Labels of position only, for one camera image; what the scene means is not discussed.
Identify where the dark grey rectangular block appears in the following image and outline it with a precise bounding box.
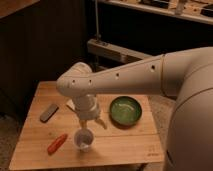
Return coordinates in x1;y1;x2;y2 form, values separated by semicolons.
40;104;59;123

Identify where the wooden table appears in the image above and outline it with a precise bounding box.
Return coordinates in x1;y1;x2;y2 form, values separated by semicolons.
9;81;164;171

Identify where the white rectangular sponge block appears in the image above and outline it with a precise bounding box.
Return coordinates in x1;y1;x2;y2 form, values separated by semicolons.
66;99;75;110

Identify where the background shelf with items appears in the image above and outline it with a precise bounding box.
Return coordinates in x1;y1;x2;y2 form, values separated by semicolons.
98;0;213;26

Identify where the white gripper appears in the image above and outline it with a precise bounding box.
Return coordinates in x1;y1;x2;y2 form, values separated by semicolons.
75;102;107;129

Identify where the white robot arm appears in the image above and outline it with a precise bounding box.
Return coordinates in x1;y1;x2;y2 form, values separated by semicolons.
57;47;213;171

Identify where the green ceramic bowl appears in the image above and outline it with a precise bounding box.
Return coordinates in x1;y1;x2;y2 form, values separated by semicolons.
109;96;142;126

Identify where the orange carrot toy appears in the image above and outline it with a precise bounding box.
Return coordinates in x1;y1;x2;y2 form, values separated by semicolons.
47;134;68;155

